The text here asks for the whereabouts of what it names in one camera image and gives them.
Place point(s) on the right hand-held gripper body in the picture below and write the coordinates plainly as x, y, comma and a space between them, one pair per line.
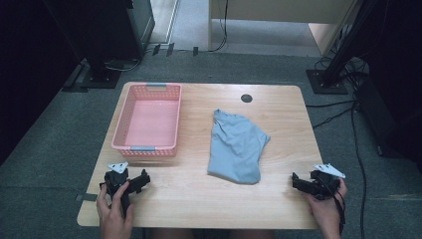
326, 184

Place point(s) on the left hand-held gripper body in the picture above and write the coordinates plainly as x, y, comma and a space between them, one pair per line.
115, 179

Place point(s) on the pink plastic basket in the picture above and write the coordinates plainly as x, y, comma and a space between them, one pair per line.
151, 124

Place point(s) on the light blue shirt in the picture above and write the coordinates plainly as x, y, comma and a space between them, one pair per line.
235, 146

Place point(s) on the person's right hand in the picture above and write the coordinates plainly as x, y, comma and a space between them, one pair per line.
326, 210

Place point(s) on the person's left hand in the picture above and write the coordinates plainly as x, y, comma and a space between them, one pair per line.
112, 212

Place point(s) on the grey tape strip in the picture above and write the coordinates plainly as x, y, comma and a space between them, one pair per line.
87, 197

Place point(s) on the black equipment box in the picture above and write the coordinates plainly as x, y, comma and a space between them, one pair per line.
388, 122

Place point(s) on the dark round table grommet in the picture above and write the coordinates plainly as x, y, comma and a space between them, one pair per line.
246, 98

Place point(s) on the black metal stand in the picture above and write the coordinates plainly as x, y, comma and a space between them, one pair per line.
328, 81
99, 71

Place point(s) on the dark curtain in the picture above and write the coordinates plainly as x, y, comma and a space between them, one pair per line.
30, 66

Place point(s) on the light wooden desk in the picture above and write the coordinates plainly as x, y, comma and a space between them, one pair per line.
285, 10

